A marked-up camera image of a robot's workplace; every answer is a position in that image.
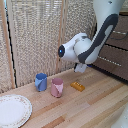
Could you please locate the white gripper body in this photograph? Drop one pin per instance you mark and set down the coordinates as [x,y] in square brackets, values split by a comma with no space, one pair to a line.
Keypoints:
[80,67]

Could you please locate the dark brown drawer cabinet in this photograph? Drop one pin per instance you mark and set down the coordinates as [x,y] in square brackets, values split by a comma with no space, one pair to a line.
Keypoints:
[115,53]

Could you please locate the orange rectangular block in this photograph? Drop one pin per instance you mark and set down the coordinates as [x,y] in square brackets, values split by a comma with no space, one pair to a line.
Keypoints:
[77,86]

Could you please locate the pink cup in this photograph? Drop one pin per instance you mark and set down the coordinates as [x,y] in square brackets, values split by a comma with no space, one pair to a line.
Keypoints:
[57,87]

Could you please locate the blue cup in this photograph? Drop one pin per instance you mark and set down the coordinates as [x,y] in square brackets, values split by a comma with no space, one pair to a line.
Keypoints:
[41,82]

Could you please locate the woven folding screen panel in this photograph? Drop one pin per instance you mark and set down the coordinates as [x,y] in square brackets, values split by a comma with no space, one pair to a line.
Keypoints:
[78,20]
[35,36]
[4,50]

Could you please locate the white patterned plate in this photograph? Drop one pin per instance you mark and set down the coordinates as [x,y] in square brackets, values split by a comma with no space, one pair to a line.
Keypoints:
[13,110]

